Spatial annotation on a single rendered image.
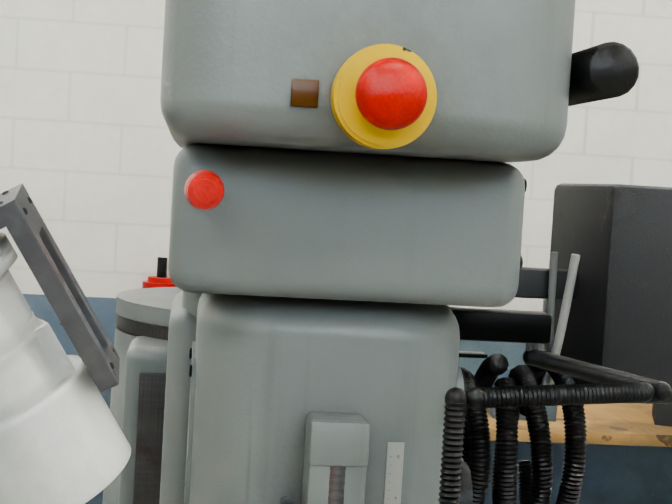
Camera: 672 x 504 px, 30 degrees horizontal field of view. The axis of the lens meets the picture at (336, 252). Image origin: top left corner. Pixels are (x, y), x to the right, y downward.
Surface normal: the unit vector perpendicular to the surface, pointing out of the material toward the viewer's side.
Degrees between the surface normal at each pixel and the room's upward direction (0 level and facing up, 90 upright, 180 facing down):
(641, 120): 90
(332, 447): 90
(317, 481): 90
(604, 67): 90
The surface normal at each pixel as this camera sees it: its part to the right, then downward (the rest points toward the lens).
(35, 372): 0.75, -0.16
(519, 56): 0.40, 0.07
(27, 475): 0.12, 0.25
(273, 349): 0.02, 0.05
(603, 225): -0.99, -0.05
